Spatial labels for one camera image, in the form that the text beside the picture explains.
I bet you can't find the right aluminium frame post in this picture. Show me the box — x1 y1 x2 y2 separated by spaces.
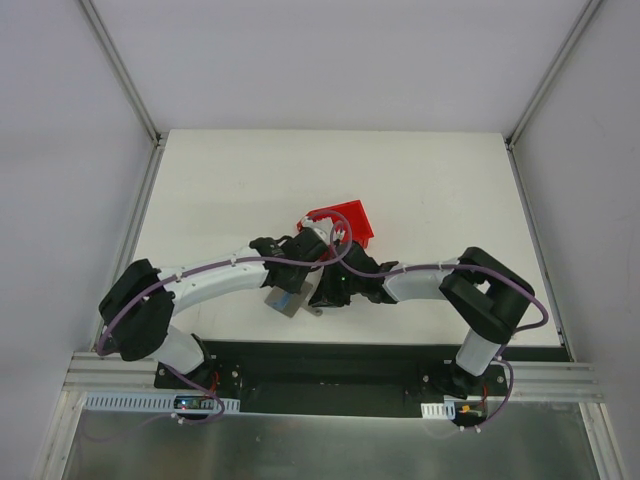
505 0 606 151

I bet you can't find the grey leather card holder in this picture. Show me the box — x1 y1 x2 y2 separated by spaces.
265 282 323 318

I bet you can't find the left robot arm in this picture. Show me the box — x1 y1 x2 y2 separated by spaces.
97 227 329 391

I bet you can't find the left aluminium frame post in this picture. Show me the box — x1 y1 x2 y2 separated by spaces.
76 0 163 145

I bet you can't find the horizontal aluminium extrusion rail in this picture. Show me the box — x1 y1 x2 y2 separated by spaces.
62 352 605 403

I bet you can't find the aluminium frame post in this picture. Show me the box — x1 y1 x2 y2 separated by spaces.
505 0 606 151
76 0 163 145

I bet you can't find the white cable duct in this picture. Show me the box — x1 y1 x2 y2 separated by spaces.
420 400 456 421
84 392 241 415

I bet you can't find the right white cable duct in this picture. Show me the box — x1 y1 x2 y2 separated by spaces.
420 400 456 421

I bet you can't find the right table side rail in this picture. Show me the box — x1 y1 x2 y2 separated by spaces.
505 143 574 360

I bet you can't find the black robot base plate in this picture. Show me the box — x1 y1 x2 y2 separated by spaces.
154 341 514 419

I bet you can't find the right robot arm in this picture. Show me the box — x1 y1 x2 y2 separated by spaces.
309 243 535 399

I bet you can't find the table side rail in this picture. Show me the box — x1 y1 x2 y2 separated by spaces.
505 143 574 360
89 142 167 351

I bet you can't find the red plastic card tray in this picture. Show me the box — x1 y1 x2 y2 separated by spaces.
296 199 374 249

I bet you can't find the left table side rail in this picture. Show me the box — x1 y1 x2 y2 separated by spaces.
89 142 167 351

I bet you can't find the left white cable duct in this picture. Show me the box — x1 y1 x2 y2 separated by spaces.
84 392 241 415

